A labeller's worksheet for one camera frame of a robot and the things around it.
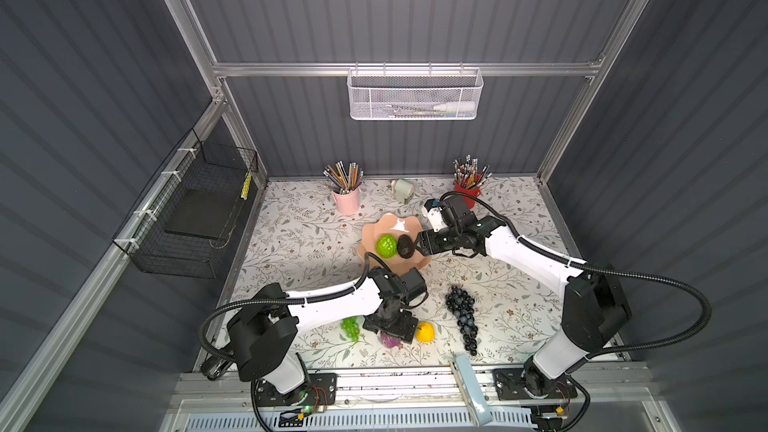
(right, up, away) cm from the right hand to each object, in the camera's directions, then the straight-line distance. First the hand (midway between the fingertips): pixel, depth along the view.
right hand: (425, 243), depth 87 cm
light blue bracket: (+9, -34, -15) cm, 38 cm away
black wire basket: (-59, +7, -17) cm, 62 cm away
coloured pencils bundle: (-29, +20, +19) cm, 40 cm away
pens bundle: (+15, +22, +12) cm, 29 cm away
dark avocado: (-6, -2, +7) cm, 9 cm away
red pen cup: (+19, +16, +16) cm, 30 cm away
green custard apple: (-12, -2, +7) cm, 14 cm away
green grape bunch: (-21, -23, -4) cm, 31 cm away
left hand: (-8, -23, -9) cm, 26 cm away
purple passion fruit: (-10, -25, -10) cm, 28 cm away
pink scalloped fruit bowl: (-17, +2, +15) cm, 22 cm away
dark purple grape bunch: (+9, -16, -5) cm, 19 cm away
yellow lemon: (-1, -23, -8) cm, 24 cm away
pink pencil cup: (-26, +12, +20) cm, 35 cm away
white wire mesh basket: (0, +58, +37) cm, 69 cm away
